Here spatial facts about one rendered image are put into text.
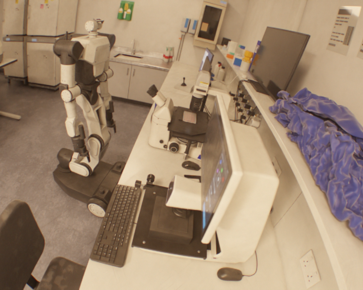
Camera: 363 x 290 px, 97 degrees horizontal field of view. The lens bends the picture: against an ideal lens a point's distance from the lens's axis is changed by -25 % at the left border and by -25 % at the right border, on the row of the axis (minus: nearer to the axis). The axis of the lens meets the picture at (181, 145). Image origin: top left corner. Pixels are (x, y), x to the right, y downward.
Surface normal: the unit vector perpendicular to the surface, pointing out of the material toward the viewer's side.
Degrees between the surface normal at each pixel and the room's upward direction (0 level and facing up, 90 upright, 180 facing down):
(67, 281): 0
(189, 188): 8
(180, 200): 79
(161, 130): 90
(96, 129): 90
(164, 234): 90
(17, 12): 90
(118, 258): 5
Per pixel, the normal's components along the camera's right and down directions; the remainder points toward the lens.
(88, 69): 0.52, 0.67
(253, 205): -0.07, 0.55
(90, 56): 0.56, 0.50
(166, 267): 0.22, -0.80
